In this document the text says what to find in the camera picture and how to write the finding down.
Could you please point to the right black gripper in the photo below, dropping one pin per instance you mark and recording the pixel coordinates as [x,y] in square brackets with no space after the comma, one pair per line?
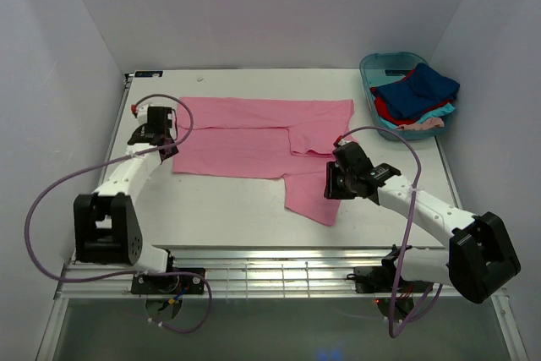
[332,180]

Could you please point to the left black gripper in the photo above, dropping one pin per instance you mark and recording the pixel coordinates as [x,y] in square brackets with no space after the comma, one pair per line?
[167,148]

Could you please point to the pink t shirt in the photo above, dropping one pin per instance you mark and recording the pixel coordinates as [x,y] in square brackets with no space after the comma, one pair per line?
[266,139]

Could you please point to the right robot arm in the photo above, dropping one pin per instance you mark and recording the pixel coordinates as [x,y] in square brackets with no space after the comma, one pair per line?
[477,258]

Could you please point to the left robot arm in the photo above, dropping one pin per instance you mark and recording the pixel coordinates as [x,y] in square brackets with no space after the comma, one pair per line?
[106,226]

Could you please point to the blue label sticker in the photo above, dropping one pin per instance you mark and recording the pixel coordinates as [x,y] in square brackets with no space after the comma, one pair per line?
[148,74]

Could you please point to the light pink garment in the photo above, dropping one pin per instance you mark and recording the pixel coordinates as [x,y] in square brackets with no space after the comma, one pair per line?
[428,124]

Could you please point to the teal plastic laundry basket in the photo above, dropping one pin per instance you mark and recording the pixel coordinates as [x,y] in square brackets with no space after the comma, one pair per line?
[400,88]

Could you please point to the dark blue t shirt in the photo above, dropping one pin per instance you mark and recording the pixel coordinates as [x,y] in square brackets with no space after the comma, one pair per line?
[416,94]

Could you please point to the turquoise garment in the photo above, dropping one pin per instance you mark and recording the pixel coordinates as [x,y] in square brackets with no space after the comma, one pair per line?
[438,112]

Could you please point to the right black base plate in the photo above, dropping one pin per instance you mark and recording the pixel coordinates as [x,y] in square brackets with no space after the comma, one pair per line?
[377,279]

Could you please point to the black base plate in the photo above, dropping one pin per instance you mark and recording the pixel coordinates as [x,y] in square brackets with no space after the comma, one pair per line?
[185,280]
[377,279]

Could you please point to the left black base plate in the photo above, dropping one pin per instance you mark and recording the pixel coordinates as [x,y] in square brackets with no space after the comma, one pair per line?
[185,280]

